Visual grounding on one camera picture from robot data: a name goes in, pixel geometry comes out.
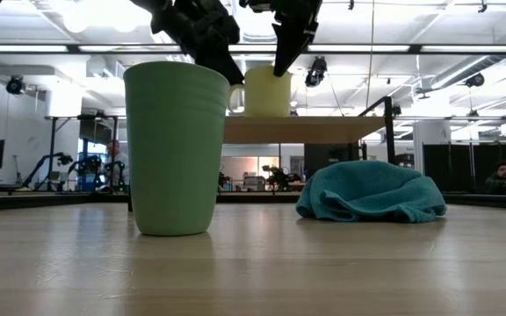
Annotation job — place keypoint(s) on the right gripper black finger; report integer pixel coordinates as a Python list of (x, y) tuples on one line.
[(302, 41), (284, 48)]

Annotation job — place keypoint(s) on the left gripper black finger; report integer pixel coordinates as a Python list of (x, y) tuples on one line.
[(233, 61), (213, 59)]

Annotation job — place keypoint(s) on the pale yellow mug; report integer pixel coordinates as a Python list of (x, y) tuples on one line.
[(266, 94)]

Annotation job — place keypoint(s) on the black background robot arm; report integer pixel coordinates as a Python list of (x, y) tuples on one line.
[(279, 177), (87, 166), (65, 159)]

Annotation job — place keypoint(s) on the white LED light bar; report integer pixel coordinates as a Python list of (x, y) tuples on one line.
[(358, 48), (472, 48), (20, 48), (117, 48)]

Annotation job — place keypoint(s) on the green plastic cup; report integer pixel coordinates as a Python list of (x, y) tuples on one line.
[(174, 153)]

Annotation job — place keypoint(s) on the black cabinet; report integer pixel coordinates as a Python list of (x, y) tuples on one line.
[(323, 162)]

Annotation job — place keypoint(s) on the person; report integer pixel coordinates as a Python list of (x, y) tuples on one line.
[(501, 182), (119, 160)]

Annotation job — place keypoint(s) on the teal microfibre cloth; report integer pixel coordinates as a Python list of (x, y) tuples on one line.
[(367, 193)]

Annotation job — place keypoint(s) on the blue storage bin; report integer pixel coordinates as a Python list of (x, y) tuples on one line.
[(87, 183)]

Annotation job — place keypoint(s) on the black room partition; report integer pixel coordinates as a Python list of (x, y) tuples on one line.
[(455, 167)]

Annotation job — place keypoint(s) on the black hanging camera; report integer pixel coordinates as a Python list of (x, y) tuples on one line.
[(315, 72)]

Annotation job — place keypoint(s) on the black ceiling camera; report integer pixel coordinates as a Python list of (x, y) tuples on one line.
[(475, 80), (15, 85)]

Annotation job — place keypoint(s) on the black background workstation frame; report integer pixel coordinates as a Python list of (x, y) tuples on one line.
[(53, 140)]

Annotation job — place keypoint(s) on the black aluminium table frame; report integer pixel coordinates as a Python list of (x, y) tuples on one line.
[(38, 203)]

